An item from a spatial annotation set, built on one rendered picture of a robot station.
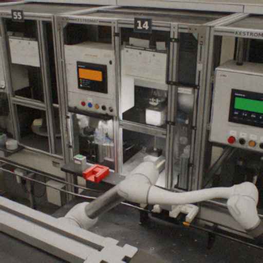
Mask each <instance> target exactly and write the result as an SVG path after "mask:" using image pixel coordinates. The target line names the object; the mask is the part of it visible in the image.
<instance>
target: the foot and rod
mask: <svg viewBox="0 0 263 263"><path fill-rule="evenodd" d="M148 155H150V156H154V157H159V156H160V155H162V149H160V148H157V136H154V147H151V148H150V149H149V150H148Z"/></svg>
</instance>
